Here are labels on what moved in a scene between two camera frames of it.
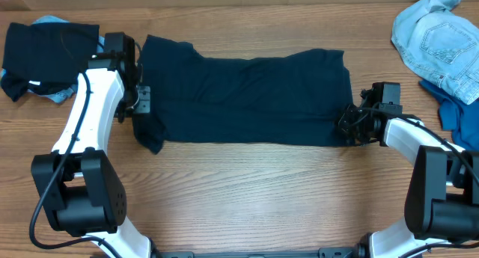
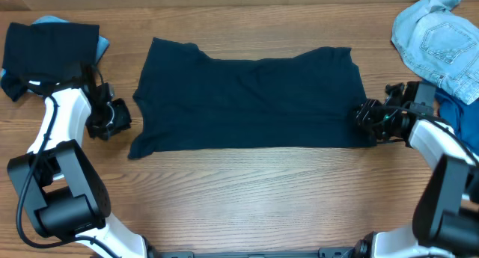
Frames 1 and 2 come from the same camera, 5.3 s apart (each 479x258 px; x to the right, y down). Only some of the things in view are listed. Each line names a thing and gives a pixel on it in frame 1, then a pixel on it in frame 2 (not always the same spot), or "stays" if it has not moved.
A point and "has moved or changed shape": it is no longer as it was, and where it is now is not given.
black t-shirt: (296, 97) has moved or changed shape
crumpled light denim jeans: (441, 44) stays
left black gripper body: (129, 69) → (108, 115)
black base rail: (322, 253) stays
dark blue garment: (462, 119) stays
